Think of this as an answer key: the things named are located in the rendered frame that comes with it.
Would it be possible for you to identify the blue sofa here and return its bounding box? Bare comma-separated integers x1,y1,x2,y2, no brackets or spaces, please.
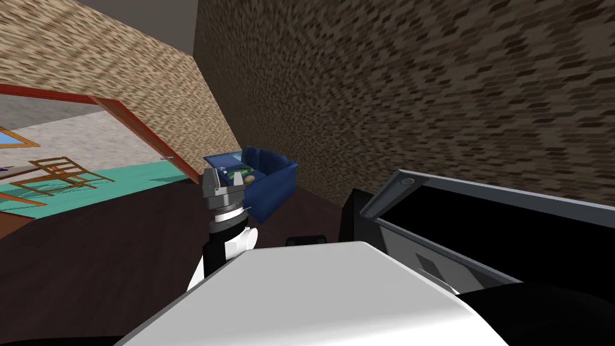
202,145,299,226

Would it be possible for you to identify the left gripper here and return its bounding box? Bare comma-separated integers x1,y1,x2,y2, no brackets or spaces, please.
201,168,246,210

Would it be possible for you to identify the orange framed blue picture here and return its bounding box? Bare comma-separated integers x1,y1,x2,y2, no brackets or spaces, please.
0,127,41,150

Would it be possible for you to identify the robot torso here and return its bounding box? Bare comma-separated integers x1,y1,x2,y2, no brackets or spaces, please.
112,235,511,346

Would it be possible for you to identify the wooden chair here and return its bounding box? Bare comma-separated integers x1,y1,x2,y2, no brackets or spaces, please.
9,156,117,198

